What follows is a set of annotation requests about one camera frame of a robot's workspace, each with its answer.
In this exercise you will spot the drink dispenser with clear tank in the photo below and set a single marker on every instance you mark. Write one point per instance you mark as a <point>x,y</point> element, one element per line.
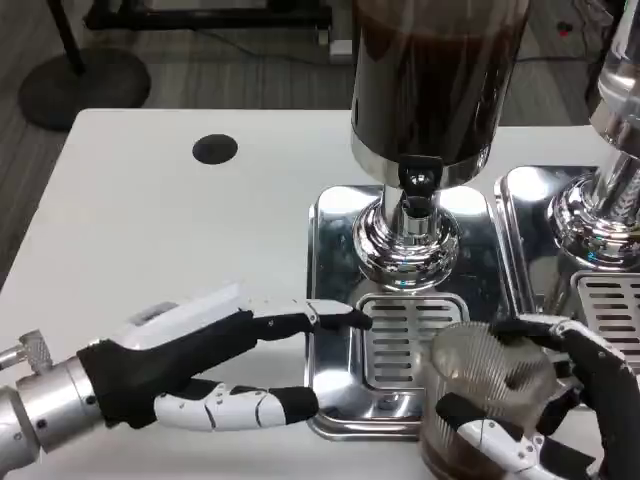
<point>617,120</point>

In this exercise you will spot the black stand with round base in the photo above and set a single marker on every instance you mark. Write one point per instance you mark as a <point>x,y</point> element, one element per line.
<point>85,92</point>

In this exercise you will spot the clear ribbed glass cup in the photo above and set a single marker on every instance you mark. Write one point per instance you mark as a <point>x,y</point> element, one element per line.
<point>475,370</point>

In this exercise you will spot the black plug with red light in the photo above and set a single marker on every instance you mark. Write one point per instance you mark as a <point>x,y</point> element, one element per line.
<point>565,28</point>

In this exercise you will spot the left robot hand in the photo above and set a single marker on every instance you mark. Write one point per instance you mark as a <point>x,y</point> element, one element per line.
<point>150,370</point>

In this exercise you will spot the black metal frame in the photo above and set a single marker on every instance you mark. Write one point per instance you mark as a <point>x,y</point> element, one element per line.
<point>200,20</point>

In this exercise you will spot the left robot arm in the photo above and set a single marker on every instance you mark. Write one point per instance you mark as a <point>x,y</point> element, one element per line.
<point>45,405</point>

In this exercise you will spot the steel slotted grid plate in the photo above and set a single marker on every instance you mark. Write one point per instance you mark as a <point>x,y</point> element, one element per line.
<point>615,310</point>
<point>395,330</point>

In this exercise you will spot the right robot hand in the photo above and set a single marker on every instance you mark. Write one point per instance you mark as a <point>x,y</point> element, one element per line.
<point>610,400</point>

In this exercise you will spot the drink dispenser with dark liquid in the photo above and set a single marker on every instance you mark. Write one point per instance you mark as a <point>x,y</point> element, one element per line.
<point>430,85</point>

